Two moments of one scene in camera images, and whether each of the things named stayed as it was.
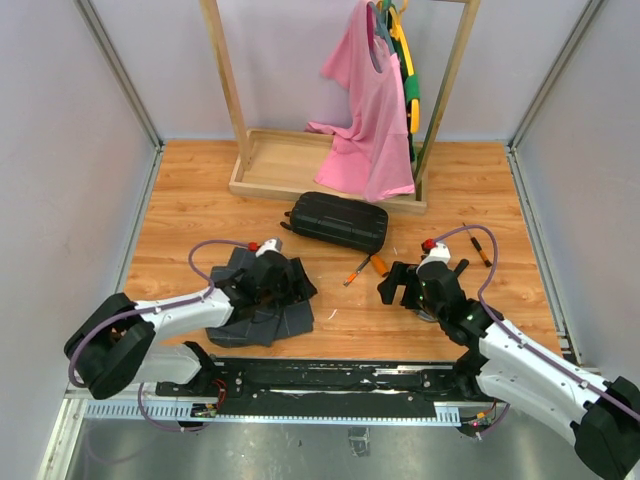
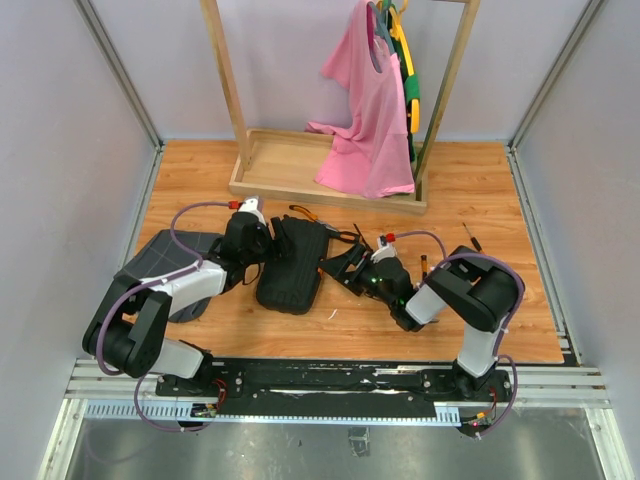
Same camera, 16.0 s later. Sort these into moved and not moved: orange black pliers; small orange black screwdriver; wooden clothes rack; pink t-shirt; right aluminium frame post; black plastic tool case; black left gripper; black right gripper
Moved: black plastic tool case; black left gripper; orange black pliers; black right gripper
Not moved: right aluminium frame post; wooden clothes rack; pink t-shirt; small orange black screwdriver
